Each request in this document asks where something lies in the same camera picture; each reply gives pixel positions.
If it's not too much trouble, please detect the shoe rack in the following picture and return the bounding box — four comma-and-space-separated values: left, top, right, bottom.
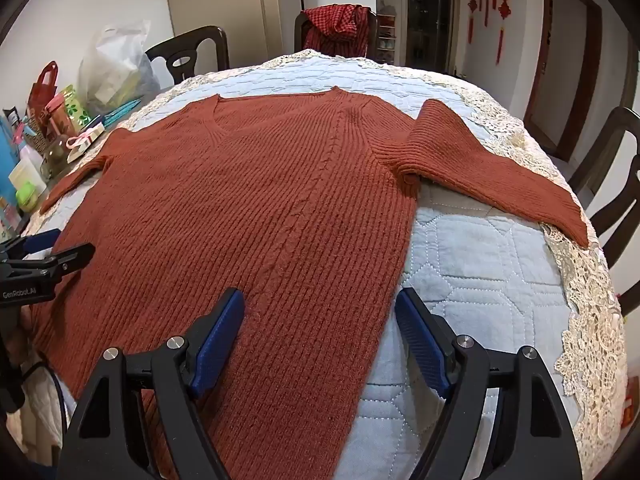
375, 10, 398, 63

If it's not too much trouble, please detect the dark glass door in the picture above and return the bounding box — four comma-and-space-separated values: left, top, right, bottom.
406, 0, 458, 73

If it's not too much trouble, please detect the green printed box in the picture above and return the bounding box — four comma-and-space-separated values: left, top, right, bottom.
59, 85, 93, 126

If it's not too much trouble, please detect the red checked garment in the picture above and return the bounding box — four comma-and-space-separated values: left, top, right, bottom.
302, 4, 371, 58

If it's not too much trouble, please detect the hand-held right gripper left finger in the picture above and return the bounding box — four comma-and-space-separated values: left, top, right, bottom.
57, 287, 246, 480

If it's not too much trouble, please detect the cream lace tablecloth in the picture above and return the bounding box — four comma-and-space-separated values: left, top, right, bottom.
107, 49, 628, 461

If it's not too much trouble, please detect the white container with green lid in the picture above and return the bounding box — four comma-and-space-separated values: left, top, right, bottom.
9, 157, 48, 211

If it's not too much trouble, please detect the pink ribbon packet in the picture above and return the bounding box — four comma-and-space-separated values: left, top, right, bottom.
65, 127, 106, 161

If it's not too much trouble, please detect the dark wooden chair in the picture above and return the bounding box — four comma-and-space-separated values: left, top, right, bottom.
145, 26, 231, 86
567, 106, 640, 316
294, 7, 378, 58

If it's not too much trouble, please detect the red gift bag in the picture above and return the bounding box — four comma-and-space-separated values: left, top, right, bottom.
26, 61, 61, 126

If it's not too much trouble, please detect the light blue quilted blanket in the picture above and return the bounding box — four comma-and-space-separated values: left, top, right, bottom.
20, 50, 576, 480

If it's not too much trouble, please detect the brown wooden door frame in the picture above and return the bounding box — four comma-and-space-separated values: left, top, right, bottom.
525, 0, 603, 161

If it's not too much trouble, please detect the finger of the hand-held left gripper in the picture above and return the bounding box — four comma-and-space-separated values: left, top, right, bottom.
0, 230, 62, 261
47, 243, 96, 275

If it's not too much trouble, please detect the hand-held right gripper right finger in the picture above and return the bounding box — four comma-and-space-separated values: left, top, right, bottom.
395, 287, 583, 480

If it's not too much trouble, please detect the glass jar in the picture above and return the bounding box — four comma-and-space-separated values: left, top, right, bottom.
40, 135, 71, 181

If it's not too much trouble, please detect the white plastic bag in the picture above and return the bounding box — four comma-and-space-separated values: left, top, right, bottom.
77, 20, 153, 118

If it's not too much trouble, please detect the rust red knit sweater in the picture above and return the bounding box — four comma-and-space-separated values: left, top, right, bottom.
32, 86, 590, 480

